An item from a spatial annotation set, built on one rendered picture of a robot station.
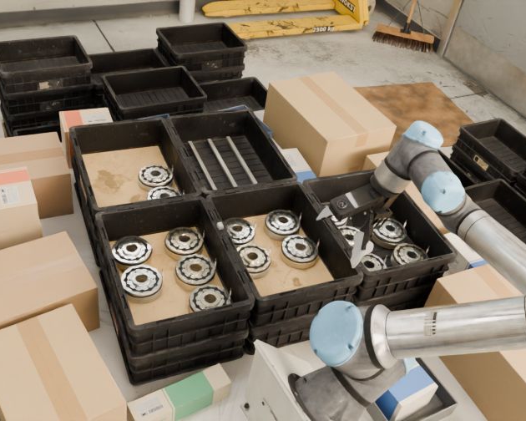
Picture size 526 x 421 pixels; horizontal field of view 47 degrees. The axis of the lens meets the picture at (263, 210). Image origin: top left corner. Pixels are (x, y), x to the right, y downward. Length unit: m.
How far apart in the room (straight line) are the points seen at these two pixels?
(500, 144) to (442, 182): 2.21
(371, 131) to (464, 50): 2.85
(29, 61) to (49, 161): 1.35
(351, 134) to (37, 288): 1.14
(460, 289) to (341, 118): 0.81
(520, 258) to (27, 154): 1.40
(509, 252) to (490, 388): 0.51
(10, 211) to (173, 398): 0.64
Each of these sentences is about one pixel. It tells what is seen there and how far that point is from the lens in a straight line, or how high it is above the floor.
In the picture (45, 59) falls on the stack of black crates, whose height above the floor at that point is 0.49.
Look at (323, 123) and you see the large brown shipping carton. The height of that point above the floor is 0.90.
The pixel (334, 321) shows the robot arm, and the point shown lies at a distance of 1.14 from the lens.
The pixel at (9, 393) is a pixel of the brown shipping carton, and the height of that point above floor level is 0.86.
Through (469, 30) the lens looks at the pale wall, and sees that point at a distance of 4.92.
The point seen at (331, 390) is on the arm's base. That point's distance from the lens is 1.28.
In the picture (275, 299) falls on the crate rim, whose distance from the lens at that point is 1.47.
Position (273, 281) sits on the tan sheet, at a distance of 1.64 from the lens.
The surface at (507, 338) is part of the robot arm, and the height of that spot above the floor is 1.29.
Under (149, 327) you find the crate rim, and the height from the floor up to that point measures 0.93.
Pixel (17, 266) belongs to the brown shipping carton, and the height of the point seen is 0.86.
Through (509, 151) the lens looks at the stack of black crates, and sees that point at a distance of 3.40.
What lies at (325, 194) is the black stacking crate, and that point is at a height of 0.87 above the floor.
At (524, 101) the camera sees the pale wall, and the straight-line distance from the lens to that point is 4.62.
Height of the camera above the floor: 2.02
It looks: 41 degrees down
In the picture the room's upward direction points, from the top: 10 degrees clockwise
